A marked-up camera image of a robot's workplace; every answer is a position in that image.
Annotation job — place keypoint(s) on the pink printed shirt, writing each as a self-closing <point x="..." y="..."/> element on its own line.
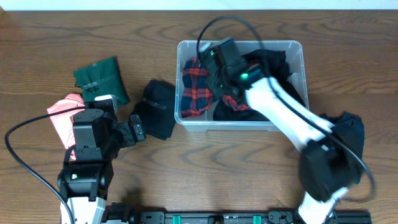
<point x="63" y="123"/>

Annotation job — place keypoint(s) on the dark green garment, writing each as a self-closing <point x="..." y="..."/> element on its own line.
<point x="101" y="78"/>

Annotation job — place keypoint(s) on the small black garment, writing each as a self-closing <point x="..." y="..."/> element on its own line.
<point x="156" y="109"/>

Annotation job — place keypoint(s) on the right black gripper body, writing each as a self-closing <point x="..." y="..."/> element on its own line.
<point x="221" y="81"/>

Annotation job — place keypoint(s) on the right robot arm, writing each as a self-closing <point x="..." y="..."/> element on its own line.
<point x="331" y="149"/>

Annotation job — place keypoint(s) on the navy blue garment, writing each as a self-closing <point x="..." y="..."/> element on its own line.
<point x="348" y="129"/>

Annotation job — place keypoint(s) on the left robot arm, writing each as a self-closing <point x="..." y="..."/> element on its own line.
<point x="87" y="167"/>

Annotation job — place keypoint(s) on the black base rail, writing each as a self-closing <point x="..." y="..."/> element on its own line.
<point x="205" y="218"/>

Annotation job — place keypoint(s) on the large black garment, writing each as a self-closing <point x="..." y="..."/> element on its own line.
<point x="229" y="109"/>

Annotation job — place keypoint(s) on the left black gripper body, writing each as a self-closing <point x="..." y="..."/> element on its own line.
<point x="130" y="134"/>

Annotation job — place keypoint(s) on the red blue plaid shirt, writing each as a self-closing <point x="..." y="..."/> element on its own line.
<point x="197" y="97"/>

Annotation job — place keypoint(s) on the clear plastic storage container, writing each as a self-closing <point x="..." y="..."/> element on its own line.
<point x="186" y="49"/>

